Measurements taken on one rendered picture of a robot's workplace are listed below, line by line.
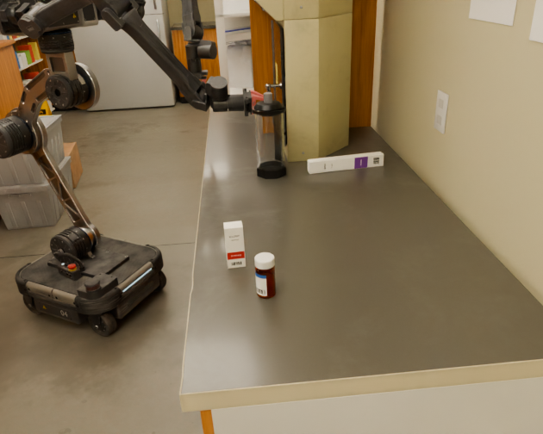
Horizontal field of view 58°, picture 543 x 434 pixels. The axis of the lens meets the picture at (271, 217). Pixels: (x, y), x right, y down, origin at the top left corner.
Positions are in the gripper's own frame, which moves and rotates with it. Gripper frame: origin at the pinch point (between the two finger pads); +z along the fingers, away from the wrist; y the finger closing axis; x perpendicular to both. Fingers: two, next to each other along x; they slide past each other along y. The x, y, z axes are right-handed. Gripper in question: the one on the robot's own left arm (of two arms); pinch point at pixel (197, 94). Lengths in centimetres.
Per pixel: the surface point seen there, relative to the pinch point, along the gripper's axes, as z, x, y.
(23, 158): 57, 109, -125
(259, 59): -13.6, -8.8, 26.4
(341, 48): -20, -36, 53
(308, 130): 5, -46, 40
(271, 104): -7, -59, 26
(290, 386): 17, -150, 20
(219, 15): -25, 70, 11
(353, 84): -1, -9, 64
